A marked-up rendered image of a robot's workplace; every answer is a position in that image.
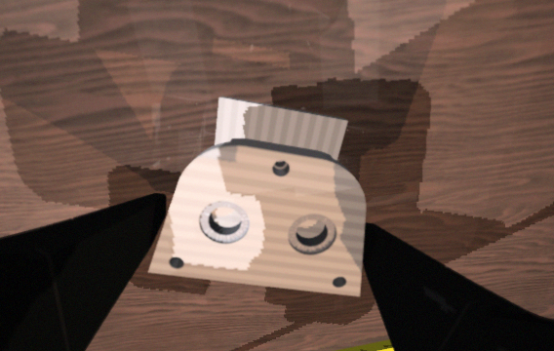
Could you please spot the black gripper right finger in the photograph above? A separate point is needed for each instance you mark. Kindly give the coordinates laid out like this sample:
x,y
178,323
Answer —
x,y
426,306

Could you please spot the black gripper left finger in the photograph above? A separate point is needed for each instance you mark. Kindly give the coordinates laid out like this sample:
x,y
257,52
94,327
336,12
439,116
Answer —
x,y
58,282

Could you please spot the yellow flat bar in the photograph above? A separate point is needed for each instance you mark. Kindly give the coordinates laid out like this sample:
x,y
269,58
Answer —
x,y
384,345

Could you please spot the white plate with two round holes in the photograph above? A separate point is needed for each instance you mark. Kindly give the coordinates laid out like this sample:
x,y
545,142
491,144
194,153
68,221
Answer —
x,y
273,199

